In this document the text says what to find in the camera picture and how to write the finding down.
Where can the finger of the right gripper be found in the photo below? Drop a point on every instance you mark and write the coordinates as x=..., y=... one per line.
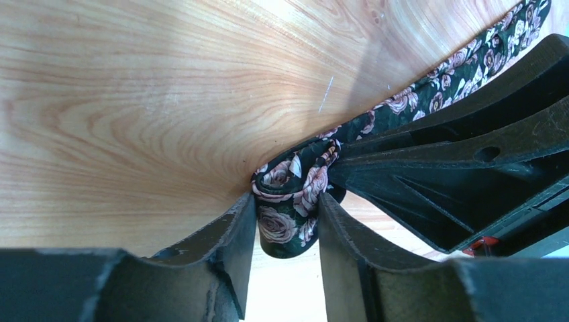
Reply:
x=510, y=183
x=533, y=83

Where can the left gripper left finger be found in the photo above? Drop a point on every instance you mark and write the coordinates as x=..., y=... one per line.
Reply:
x=203, y=277

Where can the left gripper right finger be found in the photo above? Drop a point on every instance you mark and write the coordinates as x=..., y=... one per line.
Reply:
x=368, y=278

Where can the black pink rose tie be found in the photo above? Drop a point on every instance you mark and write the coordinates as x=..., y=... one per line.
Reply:
x=287, y=188

